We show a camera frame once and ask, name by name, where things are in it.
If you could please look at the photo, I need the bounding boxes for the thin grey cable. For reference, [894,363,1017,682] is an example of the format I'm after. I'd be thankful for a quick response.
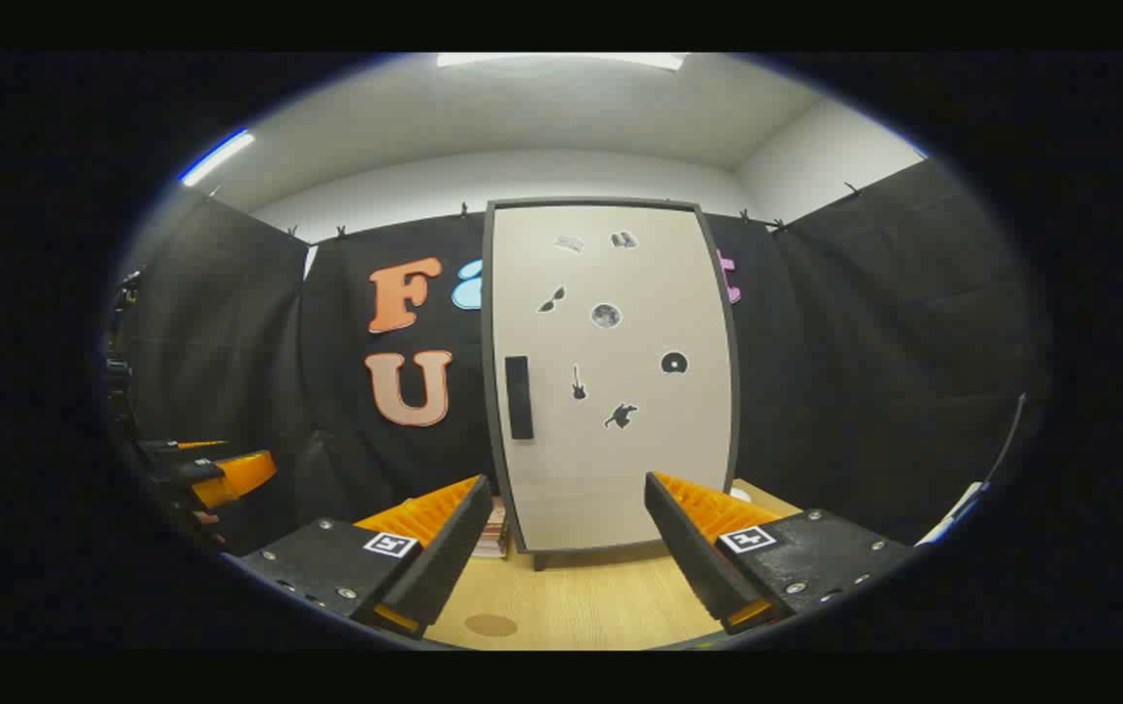
[984,393,1027,487]

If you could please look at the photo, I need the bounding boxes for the grey cabinet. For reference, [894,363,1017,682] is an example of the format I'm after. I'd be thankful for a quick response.
[479,196,743,573]

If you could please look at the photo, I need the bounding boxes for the white cabinet door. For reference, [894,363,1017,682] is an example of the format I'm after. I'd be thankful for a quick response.
[489,204,734,551]

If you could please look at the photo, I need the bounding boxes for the ceiling light panel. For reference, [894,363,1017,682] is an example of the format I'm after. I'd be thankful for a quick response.
[436,53,689,71]

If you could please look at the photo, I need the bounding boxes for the ceiling light strip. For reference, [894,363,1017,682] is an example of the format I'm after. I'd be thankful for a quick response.
[178,129,256,187]

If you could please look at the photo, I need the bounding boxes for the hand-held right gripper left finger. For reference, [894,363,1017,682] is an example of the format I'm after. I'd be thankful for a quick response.
[225,475,494,641]

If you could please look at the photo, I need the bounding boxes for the black backdrop cloth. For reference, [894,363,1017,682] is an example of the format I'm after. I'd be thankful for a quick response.
[116,156,1041,558]

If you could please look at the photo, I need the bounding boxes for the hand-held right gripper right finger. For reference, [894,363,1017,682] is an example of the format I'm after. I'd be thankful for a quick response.
[644,471,914,637]

